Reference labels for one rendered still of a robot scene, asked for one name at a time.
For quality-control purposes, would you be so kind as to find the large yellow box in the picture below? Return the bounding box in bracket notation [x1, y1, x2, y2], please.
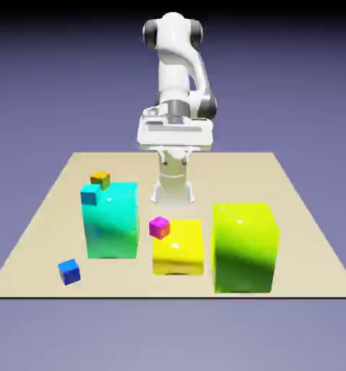
[152, 219, 205, 276]

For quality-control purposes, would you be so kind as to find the large cyan box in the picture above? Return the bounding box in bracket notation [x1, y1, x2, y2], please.
[81, 181, 140, 259]

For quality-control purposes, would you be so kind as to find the small magenta cube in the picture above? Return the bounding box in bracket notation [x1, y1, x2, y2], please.
[148, 216, 171, 241]

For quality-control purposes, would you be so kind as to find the large lime green box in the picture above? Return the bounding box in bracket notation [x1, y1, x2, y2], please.
[212, 202, 280, 294]

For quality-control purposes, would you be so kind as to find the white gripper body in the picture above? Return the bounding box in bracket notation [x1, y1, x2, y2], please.
[136, 115, 214, 152]

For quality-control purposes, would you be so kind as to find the small blue cube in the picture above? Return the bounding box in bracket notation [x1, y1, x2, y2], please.
[57, 258, 82, 286]

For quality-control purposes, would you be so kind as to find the small cyan cube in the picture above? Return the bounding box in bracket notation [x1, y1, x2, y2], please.
[80, 183, 102, 207]

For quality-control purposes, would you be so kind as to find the small orange cube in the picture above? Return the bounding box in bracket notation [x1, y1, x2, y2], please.
[90, 170, 111, 191]

